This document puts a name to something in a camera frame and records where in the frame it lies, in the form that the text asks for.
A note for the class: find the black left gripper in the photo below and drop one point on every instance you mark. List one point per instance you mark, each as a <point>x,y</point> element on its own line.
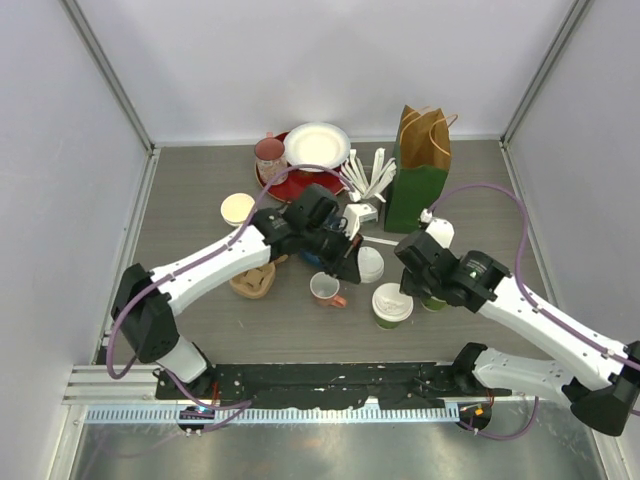
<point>344,264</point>

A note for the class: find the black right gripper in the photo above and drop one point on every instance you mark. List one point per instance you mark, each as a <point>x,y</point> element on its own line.
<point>408,286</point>

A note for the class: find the white cup lid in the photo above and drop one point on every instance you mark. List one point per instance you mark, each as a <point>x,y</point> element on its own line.
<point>388,298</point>

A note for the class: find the stack of white lids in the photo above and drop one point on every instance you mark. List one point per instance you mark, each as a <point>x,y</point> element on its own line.
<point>370,264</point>

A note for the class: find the green paper cups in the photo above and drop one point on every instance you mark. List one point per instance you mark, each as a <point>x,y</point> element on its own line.
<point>236,208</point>

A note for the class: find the green paper coffee cup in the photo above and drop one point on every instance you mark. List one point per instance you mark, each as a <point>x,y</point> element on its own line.
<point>388,321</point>

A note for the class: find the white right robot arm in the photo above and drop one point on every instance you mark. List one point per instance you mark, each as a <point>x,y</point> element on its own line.
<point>595,377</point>

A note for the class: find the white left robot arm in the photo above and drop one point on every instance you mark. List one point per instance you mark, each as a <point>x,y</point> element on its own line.
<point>147,303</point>

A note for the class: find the blue shell-shaped dish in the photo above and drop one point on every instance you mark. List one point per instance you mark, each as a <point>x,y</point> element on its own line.
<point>311,259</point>

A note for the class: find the red round tray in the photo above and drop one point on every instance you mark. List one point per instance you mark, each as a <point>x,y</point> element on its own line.
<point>298,180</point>

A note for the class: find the wrapped white straw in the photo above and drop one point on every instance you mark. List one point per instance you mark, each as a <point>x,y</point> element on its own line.
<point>380,241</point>

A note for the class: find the bundle of wrapped white utensils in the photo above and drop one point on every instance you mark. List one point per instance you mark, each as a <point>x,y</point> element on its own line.
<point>366,185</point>

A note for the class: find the white paper plate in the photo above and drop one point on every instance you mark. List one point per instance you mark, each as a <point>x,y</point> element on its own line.
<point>315,145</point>

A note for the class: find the cardboard cup carrier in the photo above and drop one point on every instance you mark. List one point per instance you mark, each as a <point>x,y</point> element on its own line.
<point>255,283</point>

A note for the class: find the pink floral mug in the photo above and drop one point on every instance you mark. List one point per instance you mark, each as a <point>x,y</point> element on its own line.
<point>270,160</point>

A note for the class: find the green brown paper bag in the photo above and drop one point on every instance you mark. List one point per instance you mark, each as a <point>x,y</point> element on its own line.
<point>423,156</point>

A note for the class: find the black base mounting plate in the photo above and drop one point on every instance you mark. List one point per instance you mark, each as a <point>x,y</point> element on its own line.
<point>335,386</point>

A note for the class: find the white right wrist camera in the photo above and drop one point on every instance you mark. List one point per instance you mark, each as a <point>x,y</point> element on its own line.
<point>441,230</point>

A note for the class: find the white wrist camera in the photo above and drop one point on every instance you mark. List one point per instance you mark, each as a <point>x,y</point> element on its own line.
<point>360,216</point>
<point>441,230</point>

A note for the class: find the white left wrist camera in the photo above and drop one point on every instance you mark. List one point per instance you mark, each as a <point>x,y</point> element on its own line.
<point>360,216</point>

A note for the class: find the small pink handled cup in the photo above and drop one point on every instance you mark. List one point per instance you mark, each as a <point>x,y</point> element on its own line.
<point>325,290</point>

